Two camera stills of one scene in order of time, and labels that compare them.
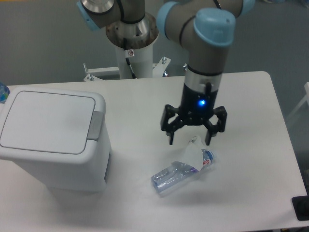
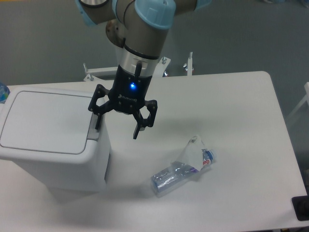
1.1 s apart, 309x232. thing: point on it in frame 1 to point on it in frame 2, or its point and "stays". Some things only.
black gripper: x=196 y=108 to x=128 y=94
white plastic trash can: x=61 y=137 stays
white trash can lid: x=48 y=122 stays
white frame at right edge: x=306 y=99 stays
